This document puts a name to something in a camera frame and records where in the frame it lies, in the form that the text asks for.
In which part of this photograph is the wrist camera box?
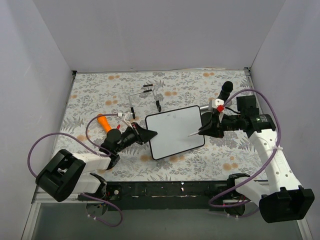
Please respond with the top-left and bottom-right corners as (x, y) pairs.
(117, 112), (133, 128)
(208, 98), (225, 113)

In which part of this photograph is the orange toy microphone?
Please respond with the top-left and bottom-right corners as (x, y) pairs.
(97, 113), (112, 133)

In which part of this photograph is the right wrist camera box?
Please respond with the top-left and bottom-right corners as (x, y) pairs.
(208, 98), (225, 113)

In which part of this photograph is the black framed whiteboard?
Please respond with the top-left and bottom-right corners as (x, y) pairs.
(145, 105), (205, 161)

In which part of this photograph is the black microphone on stand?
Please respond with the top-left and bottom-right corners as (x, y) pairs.
(217, 81), (234, 102)

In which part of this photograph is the black front mounting rail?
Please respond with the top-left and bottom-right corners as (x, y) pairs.
(92, 180), (232, 211)

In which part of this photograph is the black microphone stand base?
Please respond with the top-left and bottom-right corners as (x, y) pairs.
(201, 112), (212, 127)

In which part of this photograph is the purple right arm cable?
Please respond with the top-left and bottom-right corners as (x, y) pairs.
(208, 89), (282, 219)

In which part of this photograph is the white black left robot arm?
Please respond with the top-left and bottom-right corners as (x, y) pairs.
(35, 122), (158, 202)

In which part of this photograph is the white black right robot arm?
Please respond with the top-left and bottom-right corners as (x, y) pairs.
(198, 95), (315, 223)

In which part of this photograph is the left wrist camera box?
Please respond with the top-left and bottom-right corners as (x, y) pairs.
(117, 112), (133, 128)

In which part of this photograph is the floral patterned table mat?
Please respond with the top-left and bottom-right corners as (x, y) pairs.
(54, 70), (262, 182)

